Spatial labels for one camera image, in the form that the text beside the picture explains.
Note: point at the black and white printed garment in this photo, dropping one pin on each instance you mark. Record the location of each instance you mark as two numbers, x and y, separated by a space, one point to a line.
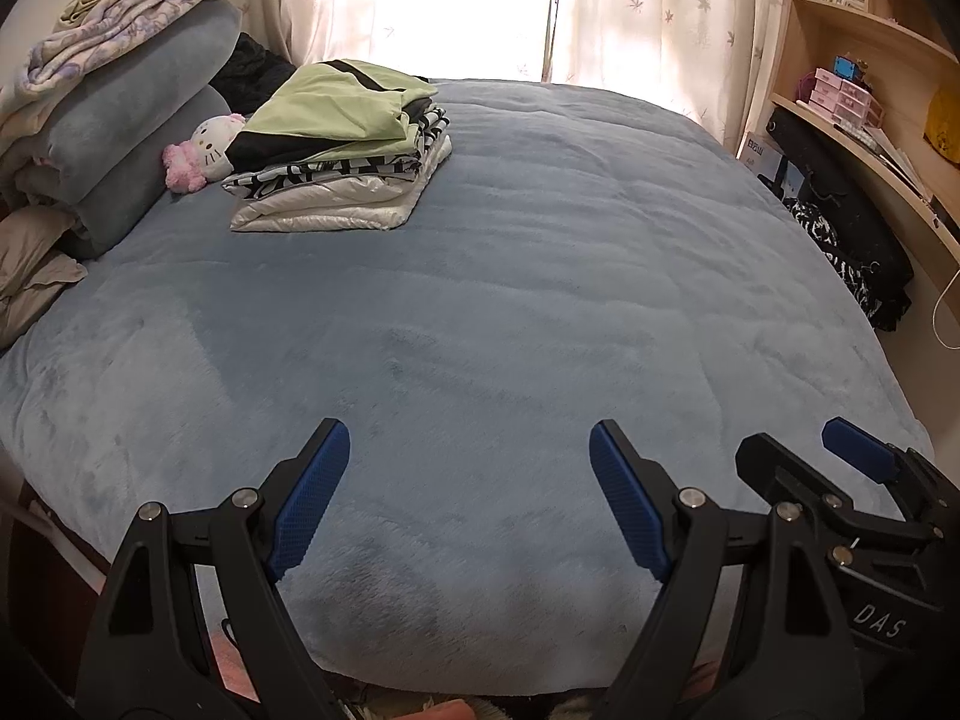
322 172

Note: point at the pink drawer organizer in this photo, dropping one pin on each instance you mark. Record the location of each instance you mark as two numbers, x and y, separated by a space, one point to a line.
832 90

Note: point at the white cardboard box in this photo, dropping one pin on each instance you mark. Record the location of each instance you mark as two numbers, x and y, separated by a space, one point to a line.
757 154

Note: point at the floral quilt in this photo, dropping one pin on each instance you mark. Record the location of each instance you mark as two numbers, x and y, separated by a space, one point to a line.
135 7

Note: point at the green and black hoodie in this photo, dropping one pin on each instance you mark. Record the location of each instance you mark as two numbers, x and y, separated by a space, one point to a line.
322 101

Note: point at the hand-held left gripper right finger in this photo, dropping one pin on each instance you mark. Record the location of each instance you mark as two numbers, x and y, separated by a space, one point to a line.
626 502

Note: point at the dark wooden bed frame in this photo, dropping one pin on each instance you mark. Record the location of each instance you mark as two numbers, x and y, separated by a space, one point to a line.
45 562

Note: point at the white leaf-print curtain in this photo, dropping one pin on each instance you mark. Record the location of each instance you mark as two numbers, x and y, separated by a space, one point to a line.
660 15
360 0

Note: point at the blue fleece blanket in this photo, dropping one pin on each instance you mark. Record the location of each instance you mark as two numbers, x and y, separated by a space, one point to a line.
487 315

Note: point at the small blue box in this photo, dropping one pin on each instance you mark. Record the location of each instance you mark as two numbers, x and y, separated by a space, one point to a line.
844 69

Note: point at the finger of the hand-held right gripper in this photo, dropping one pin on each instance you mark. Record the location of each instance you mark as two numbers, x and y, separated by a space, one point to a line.
780 465
859 446

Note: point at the black and white patterned cloth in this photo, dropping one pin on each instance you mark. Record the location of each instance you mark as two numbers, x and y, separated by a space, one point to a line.
814 225

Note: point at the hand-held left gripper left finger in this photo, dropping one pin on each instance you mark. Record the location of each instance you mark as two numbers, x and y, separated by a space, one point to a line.
311 495

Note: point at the white shiny folded jacket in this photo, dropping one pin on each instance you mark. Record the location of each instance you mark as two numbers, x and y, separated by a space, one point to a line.
322 210

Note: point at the stack of white papers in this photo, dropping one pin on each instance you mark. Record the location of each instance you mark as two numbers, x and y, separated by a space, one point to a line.
892 154

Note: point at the black bag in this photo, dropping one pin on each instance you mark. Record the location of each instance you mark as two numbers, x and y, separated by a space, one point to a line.
847 202

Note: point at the white and pink plush cat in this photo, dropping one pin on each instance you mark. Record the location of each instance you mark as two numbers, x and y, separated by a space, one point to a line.
210 146

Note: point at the beige pillow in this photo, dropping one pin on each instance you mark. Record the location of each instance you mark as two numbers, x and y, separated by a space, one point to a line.
30 262

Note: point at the yellow bag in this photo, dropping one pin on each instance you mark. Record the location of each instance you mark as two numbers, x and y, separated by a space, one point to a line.
946 124

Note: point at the wooden bookshelf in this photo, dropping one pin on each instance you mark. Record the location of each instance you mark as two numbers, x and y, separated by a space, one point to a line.
832 30

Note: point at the black clothing pile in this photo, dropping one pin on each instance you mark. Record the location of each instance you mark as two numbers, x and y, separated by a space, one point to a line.
251 67

